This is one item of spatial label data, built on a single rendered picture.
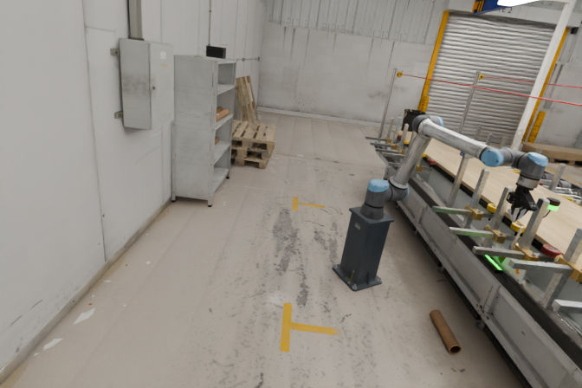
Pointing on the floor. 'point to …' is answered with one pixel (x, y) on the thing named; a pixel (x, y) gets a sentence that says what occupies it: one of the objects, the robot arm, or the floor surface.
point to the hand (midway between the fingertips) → (514, 221)
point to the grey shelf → (201, 125)
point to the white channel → (553, 34)
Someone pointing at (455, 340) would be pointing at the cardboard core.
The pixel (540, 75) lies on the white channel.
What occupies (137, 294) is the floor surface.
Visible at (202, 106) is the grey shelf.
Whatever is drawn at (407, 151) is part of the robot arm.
